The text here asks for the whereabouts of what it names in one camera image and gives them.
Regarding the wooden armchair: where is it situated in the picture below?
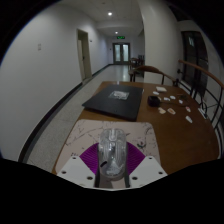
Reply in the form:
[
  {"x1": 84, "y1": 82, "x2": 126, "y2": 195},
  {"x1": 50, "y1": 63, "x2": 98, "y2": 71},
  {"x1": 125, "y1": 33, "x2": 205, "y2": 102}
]
[{"x1": 128, "y1": 65, "x2": 179, "y2": 87}]

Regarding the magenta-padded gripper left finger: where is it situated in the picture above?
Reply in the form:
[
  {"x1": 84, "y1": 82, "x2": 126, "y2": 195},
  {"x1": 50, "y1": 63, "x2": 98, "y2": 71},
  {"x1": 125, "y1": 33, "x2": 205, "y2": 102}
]
[{"x1": 56, "y1": 143, "x2": 101, "y2": 189}]

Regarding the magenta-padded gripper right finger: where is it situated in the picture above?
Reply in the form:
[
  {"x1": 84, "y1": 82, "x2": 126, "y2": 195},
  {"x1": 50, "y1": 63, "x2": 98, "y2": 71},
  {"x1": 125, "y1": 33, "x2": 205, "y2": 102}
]
[{"x1": 124, "y1": 143, "x2": 168, "y2": 189}]

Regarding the pale side door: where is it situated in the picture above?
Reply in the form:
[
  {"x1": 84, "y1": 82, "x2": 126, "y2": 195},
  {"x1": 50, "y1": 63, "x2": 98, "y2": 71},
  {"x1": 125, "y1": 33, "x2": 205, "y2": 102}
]
[{"x1": 77, "y1": 29, "x2": 93, "y2": 82}]

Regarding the glazed double door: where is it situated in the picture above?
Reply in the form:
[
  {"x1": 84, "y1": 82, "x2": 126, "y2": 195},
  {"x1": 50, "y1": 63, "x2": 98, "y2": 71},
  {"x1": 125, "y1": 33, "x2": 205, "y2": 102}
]
[{"x1": 112, "y1": 42, "x2": 131, "y2": 65}]

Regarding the black cable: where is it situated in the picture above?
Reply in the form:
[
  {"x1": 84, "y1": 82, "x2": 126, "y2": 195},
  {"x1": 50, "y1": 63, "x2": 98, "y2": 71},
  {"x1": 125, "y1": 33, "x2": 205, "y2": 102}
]
[{"x1": 159, "y1": 94, "x2": 202, "y2": 108}]

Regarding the small black box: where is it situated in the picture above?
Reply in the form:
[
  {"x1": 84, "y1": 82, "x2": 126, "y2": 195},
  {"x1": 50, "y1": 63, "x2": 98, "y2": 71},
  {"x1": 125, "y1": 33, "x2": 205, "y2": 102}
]
[{"x1": 147, "y1": 95, "x2": 161, "y2": 108}]

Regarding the closed dark laptop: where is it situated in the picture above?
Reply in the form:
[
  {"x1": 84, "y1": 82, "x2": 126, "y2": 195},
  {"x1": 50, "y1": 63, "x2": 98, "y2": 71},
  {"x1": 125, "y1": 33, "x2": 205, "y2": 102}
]
[{"x1": 81, "y1": 83, "x2": 145, "y2": 122}]

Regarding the dark window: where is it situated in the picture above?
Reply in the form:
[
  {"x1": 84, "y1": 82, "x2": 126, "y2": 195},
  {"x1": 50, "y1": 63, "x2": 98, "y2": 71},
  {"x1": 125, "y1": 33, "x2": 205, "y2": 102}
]
[{"x1": 180, "y1": 30, "x2": 209, "y2": 98}]

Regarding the black railing with wooden handrail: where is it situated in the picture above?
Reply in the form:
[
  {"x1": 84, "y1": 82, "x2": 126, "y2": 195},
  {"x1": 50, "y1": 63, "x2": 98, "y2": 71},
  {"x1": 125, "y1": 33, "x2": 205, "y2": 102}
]
[{"x1": 176, "y1": 59, "x2": 224, "y2": 134}]

